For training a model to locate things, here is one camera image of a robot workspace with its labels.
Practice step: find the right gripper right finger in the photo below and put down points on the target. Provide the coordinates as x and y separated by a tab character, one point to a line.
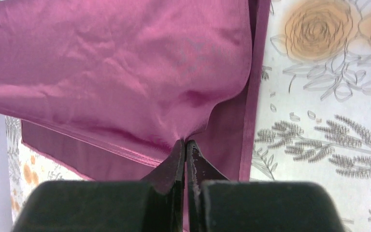
216	204

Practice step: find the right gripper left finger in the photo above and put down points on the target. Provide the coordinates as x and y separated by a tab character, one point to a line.
152	204

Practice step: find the purple cloth napkin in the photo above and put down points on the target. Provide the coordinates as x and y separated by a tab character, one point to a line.
107	87

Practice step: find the floral patterned tablecloth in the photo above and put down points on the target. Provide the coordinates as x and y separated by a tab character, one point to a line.
313	119

